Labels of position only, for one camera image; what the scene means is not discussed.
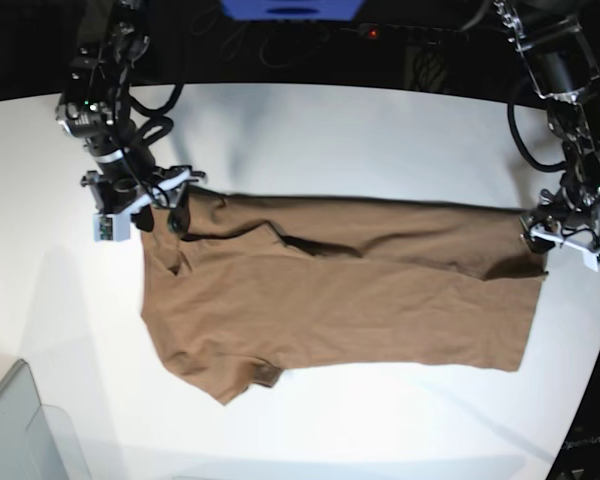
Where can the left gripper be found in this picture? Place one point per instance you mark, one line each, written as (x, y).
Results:
(556, 224)

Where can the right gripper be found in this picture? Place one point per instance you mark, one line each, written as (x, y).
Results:
(164, 189)

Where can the brown t-shirt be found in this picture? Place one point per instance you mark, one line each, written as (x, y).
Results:
(257, 286)

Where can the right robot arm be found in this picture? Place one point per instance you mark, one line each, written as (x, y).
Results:
(117, 131)

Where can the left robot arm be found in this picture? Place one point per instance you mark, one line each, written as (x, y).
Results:
(564, 73)

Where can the blue box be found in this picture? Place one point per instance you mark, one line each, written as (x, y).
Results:
(269, 10)

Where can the grey plastic bin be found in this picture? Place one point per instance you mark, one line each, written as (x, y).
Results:
(37, 441)

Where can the black power strip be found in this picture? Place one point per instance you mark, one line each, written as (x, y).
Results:
(409, 35)

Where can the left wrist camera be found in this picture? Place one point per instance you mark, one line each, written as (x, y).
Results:
(591, 258)

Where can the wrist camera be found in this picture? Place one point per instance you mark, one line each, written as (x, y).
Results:
(591, 258)
(111, 227)

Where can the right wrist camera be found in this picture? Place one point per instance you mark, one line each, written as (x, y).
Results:
(111, 227)

